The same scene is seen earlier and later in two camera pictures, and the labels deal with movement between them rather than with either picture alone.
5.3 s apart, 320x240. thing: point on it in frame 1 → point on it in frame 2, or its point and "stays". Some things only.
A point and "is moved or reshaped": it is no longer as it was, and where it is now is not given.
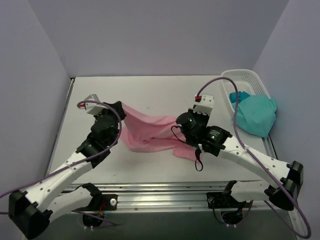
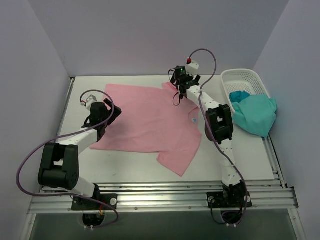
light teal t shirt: [256, 114] stays
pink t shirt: [143, 133] is moved or reshaped
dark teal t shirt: [232, 96] stays
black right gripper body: [182, 120] → [186, 83]
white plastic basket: [247, 81] stays
